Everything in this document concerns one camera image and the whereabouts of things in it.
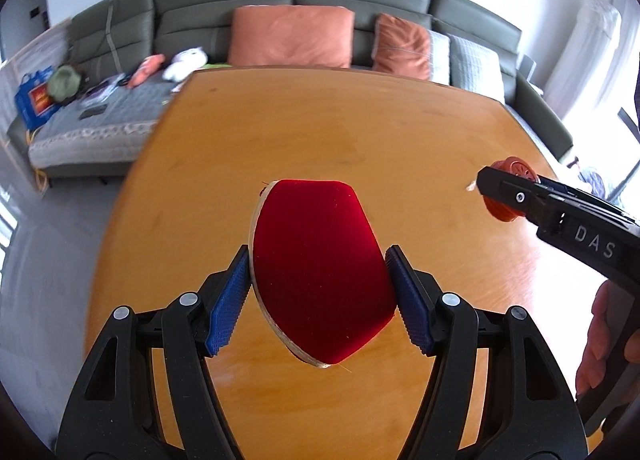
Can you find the white blue plastic packet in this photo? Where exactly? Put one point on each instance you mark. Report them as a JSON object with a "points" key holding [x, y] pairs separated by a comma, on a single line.
{"points": [[102, 90]]}

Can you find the green hat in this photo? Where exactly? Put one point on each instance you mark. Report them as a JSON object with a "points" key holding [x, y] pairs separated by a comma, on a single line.
{"points": [[65, 82]]}

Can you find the white plush toy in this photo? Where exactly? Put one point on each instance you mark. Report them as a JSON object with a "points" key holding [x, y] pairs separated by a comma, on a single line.
{"points": [[185, 62]]}

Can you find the blue shopping bag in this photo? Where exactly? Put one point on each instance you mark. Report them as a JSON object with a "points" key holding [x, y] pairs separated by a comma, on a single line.
{"points": [[35, 100]]}

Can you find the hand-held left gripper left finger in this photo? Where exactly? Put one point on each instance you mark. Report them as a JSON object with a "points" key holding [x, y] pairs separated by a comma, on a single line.
{"points": [[227, 310]]}

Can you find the black flat device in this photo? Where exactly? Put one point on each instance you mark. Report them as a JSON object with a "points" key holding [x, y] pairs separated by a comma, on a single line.
{"points": [[92, 113]]}

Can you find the blue grey bundle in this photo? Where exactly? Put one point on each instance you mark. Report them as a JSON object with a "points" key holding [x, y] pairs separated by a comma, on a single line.
{"points": [[594, 181]]}

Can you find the red plastic spool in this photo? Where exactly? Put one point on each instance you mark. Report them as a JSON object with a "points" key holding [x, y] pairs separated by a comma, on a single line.
{"points": [[517, 167]]}

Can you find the small orange cushion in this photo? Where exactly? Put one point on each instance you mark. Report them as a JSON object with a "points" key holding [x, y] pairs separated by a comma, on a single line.
{"points": [[402, 47]]}

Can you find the small white paper scrap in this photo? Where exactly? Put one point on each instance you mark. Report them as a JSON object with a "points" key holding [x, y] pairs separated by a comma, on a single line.
{"points": [[470, 185]]}

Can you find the grey quilted sofa mat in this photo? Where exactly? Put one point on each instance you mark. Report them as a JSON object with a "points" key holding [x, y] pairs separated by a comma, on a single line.
{"points": [[100, 135]]}

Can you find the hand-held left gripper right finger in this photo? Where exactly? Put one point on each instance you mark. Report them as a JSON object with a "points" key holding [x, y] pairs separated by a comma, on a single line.
{"points": [[412, 310]]}

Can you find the white striped pillow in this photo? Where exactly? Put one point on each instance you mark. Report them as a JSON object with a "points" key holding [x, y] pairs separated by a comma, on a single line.
{"points": [[477, 67]]}

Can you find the white curtain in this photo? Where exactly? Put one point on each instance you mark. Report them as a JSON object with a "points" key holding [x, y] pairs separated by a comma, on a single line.
{"points": [[590, 50]]}

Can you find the pink cloth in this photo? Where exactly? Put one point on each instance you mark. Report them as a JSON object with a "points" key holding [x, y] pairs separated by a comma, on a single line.
{"points": [[145, 71]]}

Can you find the red velvet pad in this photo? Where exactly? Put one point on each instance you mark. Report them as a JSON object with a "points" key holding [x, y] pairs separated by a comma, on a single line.
{"points": [[320, 270]]}

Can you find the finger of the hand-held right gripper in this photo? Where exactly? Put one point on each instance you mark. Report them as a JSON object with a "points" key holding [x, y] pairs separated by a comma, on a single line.
{"points": [[590, 196], [505, 190]]}

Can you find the black metal stand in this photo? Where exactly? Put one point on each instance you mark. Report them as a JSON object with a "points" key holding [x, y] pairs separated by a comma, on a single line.
{"points": [[627, 120]]}

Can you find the light grey pillow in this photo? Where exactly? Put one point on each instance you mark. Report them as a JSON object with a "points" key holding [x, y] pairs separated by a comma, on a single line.
{"points": [[440, 57]]}

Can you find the person's right hand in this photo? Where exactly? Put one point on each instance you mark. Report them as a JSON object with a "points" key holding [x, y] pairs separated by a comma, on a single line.
{"points": [[602, 340]]}

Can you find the large orange cushion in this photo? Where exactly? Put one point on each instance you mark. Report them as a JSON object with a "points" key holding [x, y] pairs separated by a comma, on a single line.
{"points": [[290, 37]]}

